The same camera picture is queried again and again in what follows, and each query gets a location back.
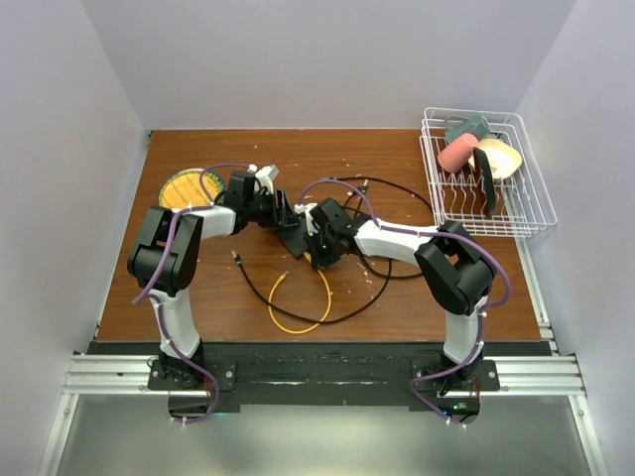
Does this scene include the aluminium frame rail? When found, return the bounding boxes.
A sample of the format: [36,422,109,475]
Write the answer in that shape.
[37,316,609,476]

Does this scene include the black cable teal plugs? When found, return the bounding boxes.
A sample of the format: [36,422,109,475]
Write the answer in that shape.
[321,175,434,217]

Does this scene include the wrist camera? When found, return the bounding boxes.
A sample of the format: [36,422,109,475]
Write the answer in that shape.
[294,202,319,236]
[247,164,279,194]

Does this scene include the pink cup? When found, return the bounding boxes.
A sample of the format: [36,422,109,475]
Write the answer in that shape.
[438,133,479,174]

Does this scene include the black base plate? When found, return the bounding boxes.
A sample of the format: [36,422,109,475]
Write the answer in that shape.
[148,342,500,417]

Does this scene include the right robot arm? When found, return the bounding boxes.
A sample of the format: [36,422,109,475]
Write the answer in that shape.
[294,198,497,390]

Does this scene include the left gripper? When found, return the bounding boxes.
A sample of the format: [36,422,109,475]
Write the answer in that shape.
[246,189,301,230]

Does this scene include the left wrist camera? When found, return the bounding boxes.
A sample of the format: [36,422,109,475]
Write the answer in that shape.
[247,164,279,194]

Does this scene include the black network switch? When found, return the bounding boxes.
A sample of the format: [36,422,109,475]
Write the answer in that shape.
[276,222,313,260]

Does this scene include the grey-green mug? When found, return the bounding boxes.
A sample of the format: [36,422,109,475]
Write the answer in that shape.
[444,114,491,145]

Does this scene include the yellow ethernet cable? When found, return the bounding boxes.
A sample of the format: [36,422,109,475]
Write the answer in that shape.
[267,251,332,335]

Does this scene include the long black ethernet cable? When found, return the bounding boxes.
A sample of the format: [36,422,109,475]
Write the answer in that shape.
[230,250,393,327]

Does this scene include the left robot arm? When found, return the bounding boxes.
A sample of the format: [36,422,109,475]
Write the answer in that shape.
[127,165,301,389]

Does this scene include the white wire dish rack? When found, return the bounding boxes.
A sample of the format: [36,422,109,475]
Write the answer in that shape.
[421,107,558,237]

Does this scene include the cream bowl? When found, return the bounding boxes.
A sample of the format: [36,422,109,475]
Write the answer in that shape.
[478,138,523,180]

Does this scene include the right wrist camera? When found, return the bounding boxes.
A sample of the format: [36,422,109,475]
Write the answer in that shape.
[294,202,319,236]

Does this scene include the yellow woven plate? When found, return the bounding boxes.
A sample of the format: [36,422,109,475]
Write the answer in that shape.
[158,168,226,209]

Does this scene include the dark brown plate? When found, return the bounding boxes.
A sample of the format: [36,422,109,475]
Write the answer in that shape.
[473,148,497,217]

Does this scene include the short black ethernet cable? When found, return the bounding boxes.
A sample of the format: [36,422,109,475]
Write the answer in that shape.
[344,181,423,280]

